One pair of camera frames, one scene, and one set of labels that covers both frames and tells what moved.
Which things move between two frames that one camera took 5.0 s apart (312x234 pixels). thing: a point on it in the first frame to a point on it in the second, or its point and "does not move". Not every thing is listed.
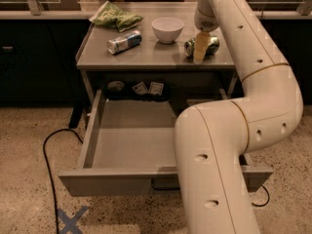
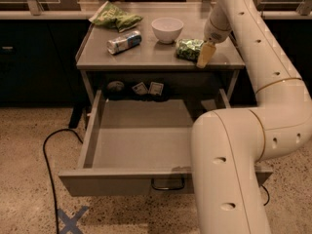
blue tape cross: [71, 223] does not move
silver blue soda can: [119, 44] does not move
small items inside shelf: [140, 89] does not move
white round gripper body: [206, 24] to [214, 35]
